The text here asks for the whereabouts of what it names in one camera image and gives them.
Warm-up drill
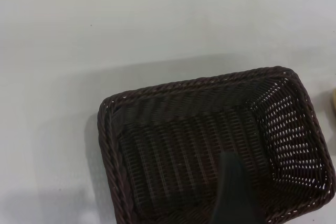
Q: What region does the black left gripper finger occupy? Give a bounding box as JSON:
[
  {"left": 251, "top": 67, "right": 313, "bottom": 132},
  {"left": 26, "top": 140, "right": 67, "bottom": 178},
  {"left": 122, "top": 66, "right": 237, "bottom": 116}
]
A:
[{"left": 212, "top": 151, "right": 266, "bottom": 224}]

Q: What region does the dark brown wicker basket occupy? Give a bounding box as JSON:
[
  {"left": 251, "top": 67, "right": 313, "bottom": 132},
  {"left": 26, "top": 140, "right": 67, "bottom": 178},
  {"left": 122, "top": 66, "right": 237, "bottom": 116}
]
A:
[{"left": 97, "top": 65, "right": 334, "bottom": 224}]

